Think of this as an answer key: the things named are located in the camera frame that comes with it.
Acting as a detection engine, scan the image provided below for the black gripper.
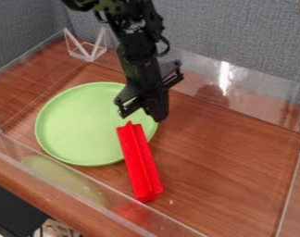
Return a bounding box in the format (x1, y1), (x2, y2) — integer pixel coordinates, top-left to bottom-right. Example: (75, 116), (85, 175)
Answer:
(112, 45), (185, 122)

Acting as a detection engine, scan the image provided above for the green round plate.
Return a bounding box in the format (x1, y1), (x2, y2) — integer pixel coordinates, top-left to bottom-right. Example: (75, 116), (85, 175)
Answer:
(34, 81), (157, 167)

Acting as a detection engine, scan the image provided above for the red cross-shaped bar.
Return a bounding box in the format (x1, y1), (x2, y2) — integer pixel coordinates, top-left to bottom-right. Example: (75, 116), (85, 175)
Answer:
(116, 121), (163, 203)

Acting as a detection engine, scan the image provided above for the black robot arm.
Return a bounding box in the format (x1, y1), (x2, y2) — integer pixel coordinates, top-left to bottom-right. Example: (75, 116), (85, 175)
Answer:
(60, 0), (183, 122)

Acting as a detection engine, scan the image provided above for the black cable loop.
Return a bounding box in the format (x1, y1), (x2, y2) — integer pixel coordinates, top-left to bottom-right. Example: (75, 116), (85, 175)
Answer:
(156, 35), (172, 58)

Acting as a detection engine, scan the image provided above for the clear acrylic enclosure wall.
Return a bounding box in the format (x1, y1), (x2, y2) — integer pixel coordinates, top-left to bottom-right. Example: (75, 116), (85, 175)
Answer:
(0, 34), (300, 237)

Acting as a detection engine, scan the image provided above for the clear acrylic corner bracket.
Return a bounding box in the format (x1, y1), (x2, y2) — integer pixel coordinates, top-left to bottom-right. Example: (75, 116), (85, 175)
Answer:
(63, 28), (108, 63)

